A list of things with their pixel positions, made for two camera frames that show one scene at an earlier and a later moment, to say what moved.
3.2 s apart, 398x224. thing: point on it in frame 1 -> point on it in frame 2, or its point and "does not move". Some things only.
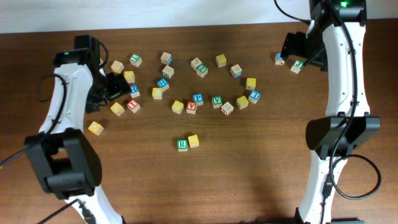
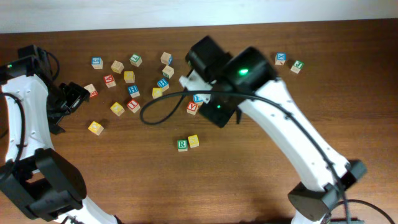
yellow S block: (193, 141) does not move
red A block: (191, 107) does not move
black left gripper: (119, 86) -> (79, 95)
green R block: (182, 145) does not move
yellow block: (117, 109) does not move
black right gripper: (291, 46) -> (218, 116)
